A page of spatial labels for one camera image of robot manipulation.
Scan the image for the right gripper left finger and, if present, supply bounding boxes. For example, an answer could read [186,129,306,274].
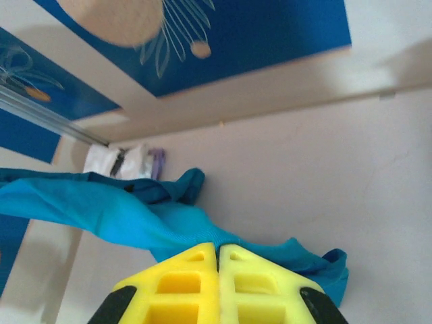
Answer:
[87,242,221,324]

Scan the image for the lavender folded t-shirt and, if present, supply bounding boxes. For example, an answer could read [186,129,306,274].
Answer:
[147,147,167,180]

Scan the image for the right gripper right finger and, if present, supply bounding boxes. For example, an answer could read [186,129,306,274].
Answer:
[218,243,349,324]

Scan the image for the teal t-shirt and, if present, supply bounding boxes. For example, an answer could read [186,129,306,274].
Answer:
[0,167,350,308]

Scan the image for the white black-print folded t-shirt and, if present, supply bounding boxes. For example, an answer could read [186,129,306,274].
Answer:
[83,144,151,180]

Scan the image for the aluminium corner post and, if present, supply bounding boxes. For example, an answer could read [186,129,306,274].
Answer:
[0,84,111,149]

